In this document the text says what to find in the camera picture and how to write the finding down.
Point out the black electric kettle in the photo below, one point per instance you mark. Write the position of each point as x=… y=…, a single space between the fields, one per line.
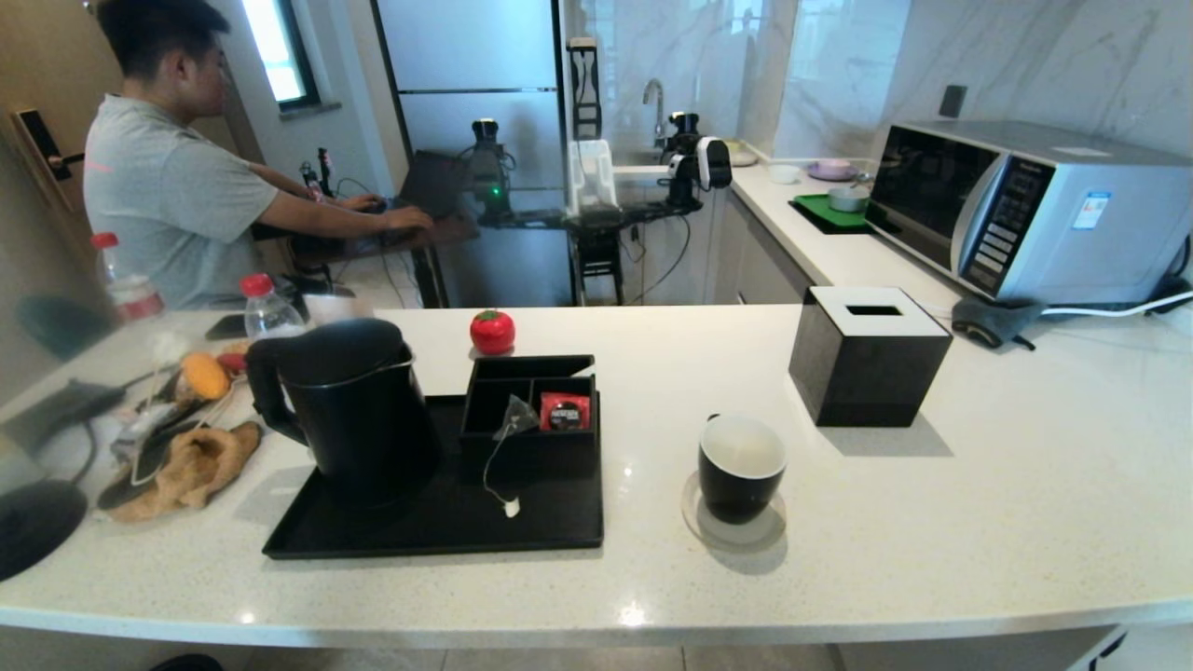
x=363 y=419

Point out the red coffee sachet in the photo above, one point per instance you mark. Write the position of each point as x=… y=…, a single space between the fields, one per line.
x=565 y=412

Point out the black metal stand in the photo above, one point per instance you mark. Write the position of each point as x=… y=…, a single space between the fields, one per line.
x=596 y=252

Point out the red tomato-shaped timer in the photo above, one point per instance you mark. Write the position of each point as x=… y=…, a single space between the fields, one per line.
x=492 y=333

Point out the black compartment organizer box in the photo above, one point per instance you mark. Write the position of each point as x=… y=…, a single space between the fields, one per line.
x=531 y=457

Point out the white plastic rack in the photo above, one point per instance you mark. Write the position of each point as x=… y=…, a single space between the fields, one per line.
x=592 y=177

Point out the white kitchen cabinet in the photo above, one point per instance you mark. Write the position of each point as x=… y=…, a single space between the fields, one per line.
x=764 y=261

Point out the brown wooden desk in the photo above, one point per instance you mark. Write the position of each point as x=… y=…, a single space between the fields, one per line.
x=447 y=228

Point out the black device with green light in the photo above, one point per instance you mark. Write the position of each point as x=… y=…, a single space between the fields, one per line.
x=488 y=172

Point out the black white robot device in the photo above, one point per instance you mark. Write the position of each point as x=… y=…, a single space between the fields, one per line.
x=699 y=163

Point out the black mug white inside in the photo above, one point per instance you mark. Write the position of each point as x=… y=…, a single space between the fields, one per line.
x=741 y=485

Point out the black laptop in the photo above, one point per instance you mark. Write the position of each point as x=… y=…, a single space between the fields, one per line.
x=433 y=182

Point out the chrome kitchen faucet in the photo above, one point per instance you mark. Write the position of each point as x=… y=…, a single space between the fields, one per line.
x=663 y=116

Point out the pale yellow plate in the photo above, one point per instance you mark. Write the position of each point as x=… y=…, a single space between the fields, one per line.
x=743 y=154

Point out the black serving tray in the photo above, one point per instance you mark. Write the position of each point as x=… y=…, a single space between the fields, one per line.
x=447 y=527

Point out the white small bowl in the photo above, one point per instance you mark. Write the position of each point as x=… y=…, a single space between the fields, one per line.
x=785 y=173

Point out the white round coaster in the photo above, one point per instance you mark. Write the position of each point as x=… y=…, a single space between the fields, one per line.
x=746 y=538

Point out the green tray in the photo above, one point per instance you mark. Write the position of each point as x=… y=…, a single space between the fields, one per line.
x=815 y=211

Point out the black tissue box white lid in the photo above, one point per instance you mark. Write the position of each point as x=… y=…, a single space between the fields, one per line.
x=867 y=373

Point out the grey small bowl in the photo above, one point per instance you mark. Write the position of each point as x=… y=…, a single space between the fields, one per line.
x=848 y=199

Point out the purple plate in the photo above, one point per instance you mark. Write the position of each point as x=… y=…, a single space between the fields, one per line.
x=832 y=171

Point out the grey refrigerator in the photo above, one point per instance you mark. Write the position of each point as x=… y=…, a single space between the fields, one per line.
x=466 y=56

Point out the black teleoperation controller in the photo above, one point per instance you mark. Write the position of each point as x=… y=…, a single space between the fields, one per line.
x=324 y=172

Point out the clear water bottle red cap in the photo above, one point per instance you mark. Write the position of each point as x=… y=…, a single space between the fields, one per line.
x=130 y=294
x=270 y=317

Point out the black phone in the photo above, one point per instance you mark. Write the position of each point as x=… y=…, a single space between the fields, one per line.
x=226 y=327

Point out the yellow toy corn cob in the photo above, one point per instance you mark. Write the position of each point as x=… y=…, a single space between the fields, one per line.
x=205 y=376

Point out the grey oven mitt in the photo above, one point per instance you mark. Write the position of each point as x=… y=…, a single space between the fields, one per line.
x=993 y=319

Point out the brown crumpled cloth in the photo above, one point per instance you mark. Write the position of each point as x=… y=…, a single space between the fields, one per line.
x=200 y=466

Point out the person in grey t-shirt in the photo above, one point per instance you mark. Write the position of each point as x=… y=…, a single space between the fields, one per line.
x=168 y=196

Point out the silver microwave oven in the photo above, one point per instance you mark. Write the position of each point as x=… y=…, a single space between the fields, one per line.
x=1118 y=233

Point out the black round flat object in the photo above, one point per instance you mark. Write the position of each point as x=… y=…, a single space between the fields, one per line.
x=37 y=527

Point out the black wall socket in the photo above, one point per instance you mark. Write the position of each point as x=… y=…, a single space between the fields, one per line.
x=953 y=101

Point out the window with dark frame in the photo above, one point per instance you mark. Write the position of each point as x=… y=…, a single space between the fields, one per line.
x=275 y=47

